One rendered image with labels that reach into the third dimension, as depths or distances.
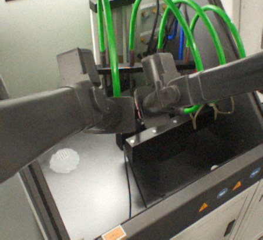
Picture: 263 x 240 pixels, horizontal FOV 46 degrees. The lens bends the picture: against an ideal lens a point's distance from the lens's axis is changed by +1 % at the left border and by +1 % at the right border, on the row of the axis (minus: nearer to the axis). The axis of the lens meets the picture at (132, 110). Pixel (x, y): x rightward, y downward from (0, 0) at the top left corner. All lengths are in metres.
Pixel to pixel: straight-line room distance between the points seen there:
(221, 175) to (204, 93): 0.39
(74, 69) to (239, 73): 0.26
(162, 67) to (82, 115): 0.32
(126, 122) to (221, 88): 0.18
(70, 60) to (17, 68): 0.52
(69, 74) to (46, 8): 0.48
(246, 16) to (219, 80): 0.53
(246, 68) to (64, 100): 0.29
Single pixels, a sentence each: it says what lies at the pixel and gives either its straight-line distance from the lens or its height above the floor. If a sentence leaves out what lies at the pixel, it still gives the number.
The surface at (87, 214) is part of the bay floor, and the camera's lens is 0.95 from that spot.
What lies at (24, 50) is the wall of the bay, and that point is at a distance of 0.96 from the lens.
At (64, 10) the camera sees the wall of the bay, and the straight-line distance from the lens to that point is 0.96.
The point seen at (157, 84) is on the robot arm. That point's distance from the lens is 0.65.
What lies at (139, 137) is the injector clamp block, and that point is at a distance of 0.92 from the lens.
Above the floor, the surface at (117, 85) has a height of 1.30.
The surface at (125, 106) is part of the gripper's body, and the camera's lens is 0.56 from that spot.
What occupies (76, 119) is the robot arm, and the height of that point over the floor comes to 1.42.
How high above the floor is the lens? 1.65
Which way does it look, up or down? 42 degrees down
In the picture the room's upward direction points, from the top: straight up
